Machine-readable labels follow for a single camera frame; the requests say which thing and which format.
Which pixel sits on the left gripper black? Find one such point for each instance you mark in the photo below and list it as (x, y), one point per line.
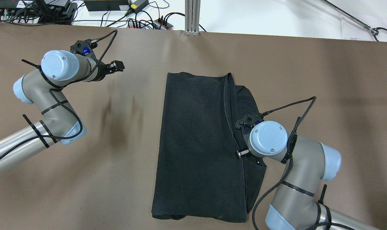
(101, 72)

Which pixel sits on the black graphic t-shirt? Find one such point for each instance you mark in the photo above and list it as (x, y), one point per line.
(199, 172)

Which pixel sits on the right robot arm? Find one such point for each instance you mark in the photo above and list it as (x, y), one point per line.
(293, 206)

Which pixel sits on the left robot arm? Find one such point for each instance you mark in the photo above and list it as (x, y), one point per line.
(42, 89)

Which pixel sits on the orange black power strip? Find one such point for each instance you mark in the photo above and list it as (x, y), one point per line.
(161, 24)

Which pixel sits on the black power adapter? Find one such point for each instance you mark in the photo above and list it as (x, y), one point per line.
(136, 7)

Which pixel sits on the metal grabber rod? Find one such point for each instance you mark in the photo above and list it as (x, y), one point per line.
(374, 31)

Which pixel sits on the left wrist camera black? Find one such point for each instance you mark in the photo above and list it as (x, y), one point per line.
(84, 48)

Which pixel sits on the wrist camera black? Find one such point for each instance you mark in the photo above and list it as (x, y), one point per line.
(84, 48)
(249, 121)

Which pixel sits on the aluminium frame post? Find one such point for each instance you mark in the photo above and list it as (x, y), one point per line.
(192, 14)

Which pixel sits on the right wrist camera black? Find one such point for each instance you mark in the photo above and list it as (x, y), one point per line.
(249, 121)

